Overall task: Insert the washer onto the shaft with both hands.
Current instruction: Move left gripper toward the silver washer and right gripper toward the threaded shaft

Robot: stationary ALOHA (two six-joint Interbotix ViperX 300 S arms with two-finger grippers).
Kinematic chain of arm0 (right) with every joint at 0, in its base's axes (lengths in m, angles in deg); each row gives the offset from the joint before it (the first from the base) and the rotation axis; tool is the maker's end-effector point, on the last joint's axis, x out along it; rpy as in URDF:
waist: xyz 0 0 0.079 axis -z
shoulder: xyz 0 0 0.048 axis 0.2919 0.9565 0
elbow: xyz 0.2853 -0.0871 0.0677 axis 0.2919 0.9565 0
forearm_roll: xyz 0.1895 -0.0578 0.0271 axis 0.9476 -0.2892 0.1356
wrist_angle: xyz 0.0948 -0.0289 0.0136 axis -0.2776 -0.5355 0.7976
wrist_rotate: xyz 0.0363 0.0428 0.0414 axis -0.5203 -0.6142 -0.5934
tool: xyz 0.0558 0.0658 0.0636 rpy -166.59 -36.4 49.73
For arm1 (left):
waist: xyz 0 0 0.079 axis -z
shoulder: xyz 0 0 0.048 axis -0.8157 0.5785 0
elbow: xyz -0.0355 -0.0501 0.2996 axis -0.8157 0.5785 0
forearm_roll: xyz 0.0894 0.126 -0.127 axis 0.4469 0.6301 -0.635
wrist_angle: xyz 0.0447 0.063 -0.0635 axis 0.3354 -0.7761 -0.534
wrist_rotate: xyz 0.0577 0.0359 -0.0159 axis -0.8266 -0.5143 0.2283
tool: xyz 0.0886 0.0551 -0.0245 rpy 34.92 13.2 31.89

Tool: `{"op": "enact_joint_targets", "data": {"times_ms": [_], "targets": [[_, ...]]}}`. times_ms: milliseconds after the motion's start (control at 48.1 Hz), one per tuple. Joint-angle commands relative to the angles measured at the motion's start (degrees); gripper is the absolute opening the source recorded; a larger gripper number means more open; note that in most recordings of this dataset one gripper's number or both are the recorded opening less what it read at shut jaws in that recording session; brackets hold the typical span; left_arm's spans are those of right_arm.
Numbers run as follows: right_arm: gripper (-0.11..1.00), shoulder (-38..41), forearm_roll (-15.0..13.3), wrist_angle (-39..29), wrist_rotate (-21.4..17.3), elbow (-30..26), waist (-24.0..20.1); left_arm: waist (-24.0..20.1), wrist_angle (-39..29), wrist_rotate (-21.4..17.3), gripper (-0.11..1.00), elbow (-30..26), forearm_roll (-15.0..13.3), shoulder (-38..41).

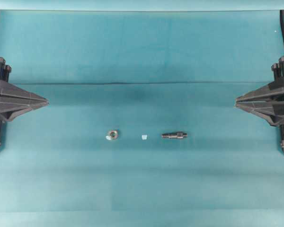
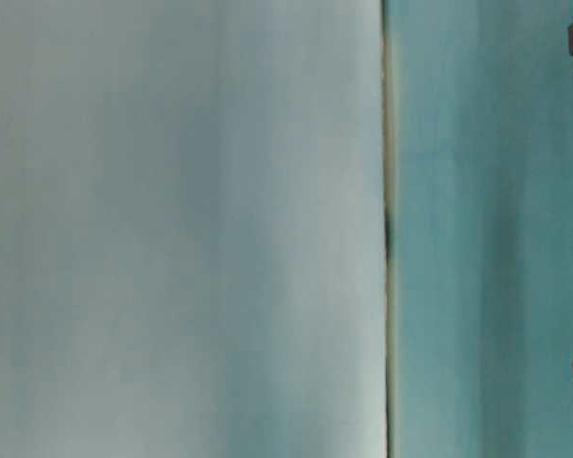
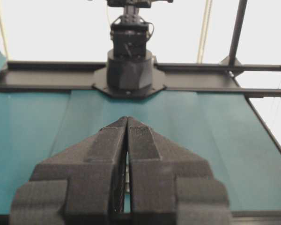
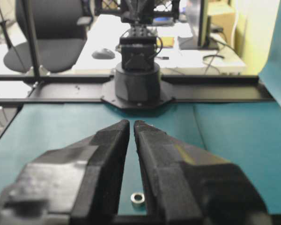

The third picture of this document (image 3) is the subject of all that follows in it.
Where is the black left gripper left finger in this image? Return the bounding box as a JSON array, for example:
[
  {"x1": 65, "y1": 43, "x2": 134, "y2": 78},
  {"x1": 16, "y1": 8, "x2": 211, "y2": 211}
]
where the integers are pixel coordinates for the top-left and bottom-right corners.
[{"x1": 10, "y1": 117, "x2": 128, "y2": 225}]

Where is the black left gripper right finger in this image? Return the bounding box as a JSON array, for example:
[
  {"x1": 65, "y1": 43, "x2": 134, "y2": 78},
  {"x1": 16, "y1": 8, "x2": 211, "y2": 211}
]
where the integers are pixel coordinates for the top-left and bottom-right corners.
[{"x1": 127, "y1": 117, "x2": 232, "y2": 225}]

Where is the teal table mat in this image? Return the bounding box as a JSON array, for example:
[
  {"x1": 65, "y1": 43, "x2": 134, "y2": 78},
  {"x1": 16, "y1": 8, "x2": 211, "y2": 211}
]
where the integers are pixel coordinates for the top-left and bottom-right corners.
[{"x1": 0, "y1": 51, "x2": 281, "y2": 217}]

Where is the black aluminium frame rail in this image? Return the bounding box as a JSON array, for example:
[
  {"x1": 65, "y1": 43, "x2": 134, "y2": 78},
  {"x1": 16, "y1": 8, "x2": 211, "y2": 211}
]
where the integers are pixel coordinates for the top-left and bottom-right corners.
[{"x1": 0, "y1": 0, "x2": 281, "y2": 99}]

